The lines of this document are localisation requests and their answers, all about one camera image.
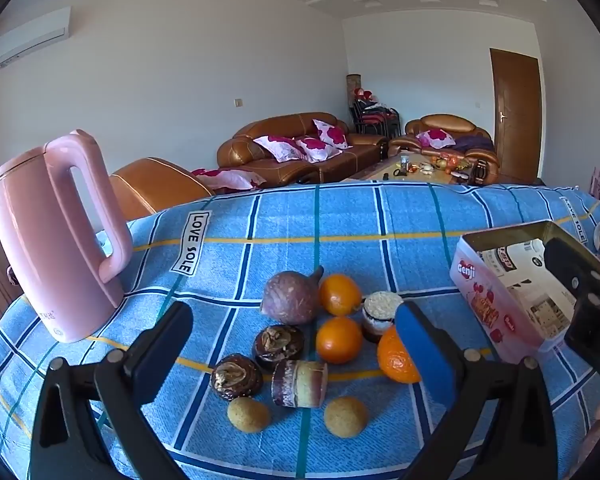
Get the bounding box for brown wooden door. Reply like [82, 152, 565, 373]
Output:
[490, 48, 543, 181]

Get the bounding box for brown leather sofa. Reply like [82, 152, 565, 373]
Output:
[216, 112, 388, 186]

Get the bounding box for tall patterned vase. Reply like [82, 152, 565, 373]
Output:
[346, 74, 362, 121]

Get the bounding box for stack of black chairs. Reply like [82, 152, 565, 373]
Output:
[350, 97, 401, 137]

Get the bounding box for tan round fruit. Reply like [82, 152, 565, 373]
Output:
[323, 396, 368, 437]
[227, 396, 272, 433]

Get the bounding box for pink electric kettle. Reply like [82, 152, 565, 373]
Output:
[0, 129, 133, 343]

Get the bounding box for wooden coffee table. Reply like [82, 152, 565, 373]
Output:
[340, 151, 481, 186]

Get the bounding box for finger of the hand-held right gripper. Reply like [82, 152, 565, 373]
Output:
[544, 236, 600, 306]

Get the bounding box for cut purple taro piece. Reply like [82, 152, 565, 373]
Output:
[271, 359, 328, 408]

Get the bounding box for pink tin box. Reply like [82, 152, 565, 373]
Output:
[450, 220, 600, 366]

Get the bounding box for brown leather armchair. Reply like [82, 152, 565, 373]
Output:
[389, 114, 501, 181]

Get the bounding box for white air conditioner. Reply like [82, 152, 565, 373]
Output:
[0, 6, 73, 68]

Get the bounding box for blue plaid tablecloth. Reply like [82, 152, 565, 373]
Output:
[0, 182, 600, 480]

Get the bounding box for purple blanket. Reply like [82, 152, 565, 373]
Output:
[452, 134, 493, 153]

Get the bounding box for floral white pink pillow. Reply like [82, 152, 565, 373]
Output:
[254, 136, 306, 163]
[295, 136, 342, 162]
[416, 129, 456, 148]
[313, 119, 353, 149]
[190, 167, 267, 192]

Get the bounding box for dark brown wrinkled fruit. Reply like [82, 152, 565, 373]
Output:
[252, 325, 305, 372]
[211, 354, 264, 402]

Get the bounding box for purple round fruit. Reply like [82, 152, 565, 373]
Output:
[260, 266, 326, 326]

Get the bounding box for white-topped cut brown fruit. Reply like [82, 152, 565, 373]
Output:
[362, 291, 405, 343]

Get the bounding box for brown leather seat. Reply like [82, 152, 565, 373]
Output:
[109, 157, 216, 221]

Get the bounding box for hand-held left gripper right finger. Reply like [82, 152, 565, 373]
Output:
[394, 301, 566, 480]

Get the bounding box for pile of small fruit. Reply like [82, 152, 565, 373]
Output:
[430, 155, 473, 172]

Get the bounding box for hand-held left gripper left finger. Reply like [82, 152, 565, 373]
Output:
[30, 301, 195, 480]

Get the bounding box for orange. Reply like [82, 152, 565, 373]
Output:
[316, 316, 364, 365]
[319, 274, 363, 317]
[377, 326, 422, 385]

